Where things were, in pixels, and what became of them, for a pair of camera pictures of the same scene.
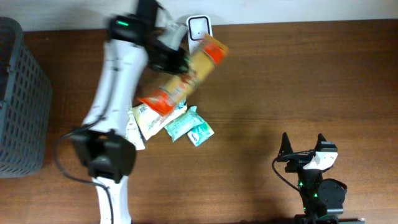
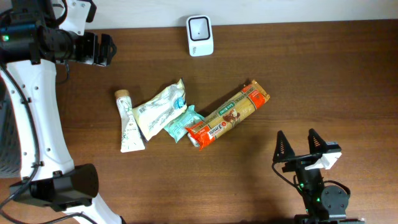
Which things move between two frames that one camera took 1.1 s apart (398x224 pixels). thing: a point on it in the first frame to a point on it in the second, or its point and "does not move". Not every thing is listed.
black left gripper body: [159, 53] to [85, 48]
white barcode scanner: [197, 27] does not move
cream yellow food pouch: [151, 121] does not move
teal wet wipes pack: [182, 124] does not move
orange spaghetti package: [212, 53] to [251, 97]
